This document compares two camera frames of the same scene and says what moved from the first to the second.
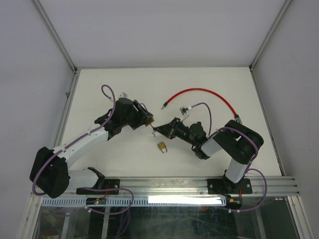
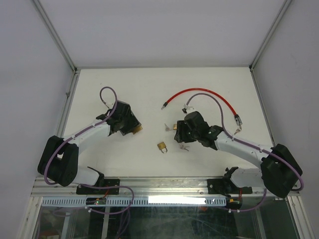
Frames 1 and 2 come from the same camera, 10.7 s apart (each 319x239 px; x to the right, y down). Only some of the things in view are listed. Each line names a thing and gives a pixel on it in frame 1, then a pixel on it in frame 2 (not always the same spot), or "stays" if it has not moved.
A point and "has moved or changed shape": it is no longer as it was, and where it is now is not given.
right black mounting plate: x=218 y=186 stays
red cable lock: x=237 y=116 stays
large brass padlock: x=149 y=121 has moved or changed shape
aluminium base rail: x=179 y=187 stays
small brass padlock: x=161 y=146 stays
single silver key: x=152 y=132 to x=182 y=147
